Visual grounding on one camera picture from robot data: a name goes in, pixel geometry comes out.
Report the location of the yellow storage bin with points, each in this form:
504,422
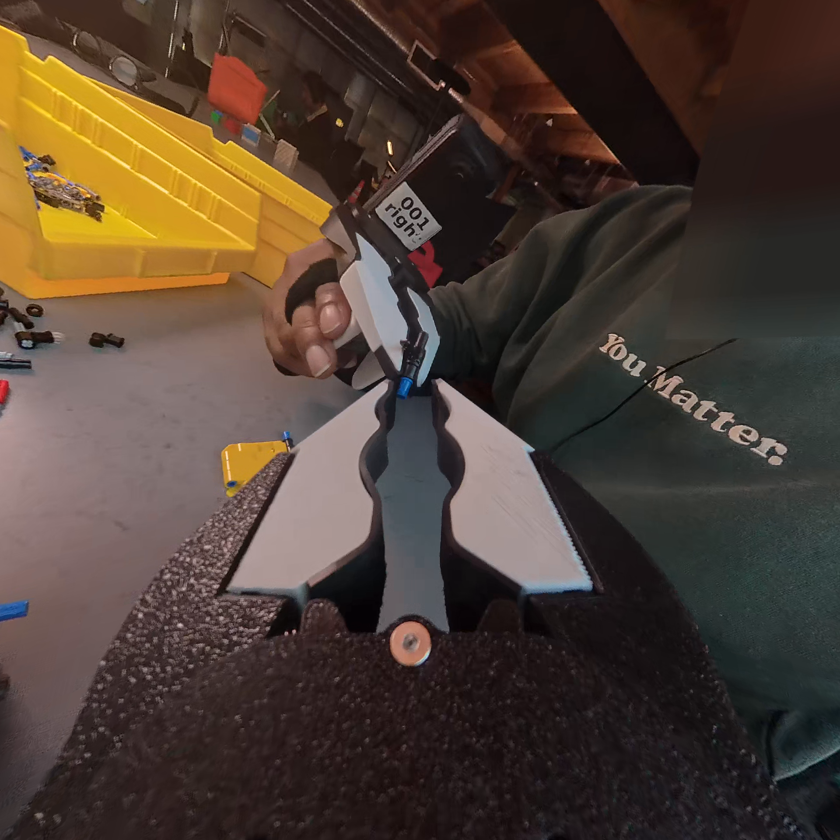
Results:
98,197
282,197

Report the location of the small coloured blocks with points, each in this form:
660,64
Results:
253,134

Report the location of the orange container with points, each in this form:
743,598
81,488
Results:
236,88

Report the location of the pile of lego pins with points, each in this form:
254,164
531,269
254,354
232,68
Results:
29,338

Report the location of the yellow lego panel assembly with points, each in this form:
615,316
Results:
256,463

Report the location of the black lego connector blue pin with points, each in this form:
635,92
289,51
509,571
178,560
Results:
405,380

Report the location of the person's right forearm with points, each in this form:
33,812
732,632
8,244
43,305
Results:
558,295

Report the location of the yellow grey lego build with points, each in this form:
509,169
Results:
13,610

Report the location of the heap of mixed lego parts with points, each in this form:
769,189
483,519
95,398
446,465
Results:
62,190

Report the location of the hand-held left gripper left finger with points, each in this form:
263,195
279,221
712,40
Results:
308,518

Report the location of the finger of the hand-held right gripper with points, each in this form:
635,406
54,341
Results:
428,348
374,308

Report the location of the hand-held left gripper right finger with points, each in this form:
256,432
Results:
512,518

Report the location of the person's right hand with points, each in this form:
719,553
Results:
289,348

